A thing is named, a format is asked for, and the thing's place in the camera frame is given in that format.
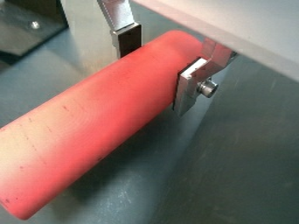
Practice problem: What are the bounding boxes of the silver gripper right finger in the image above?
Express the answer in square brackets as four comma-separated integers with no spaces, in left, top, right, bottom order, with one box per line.
[172,38,239,116]

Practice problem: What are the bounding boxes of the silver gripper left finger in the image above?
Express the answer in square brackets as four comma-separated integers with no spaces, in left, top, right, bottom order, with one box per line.
[97,0,141,58]

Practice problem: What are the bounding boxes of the red cylinder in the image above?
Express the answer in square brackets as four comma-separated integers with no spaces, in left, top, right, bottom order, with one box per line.
[0,31,201,220]

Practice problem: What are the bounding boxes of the black cradle fixture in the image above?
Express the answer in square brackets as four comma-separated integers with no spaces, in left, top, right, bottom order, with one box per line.
[0,0,69,65]

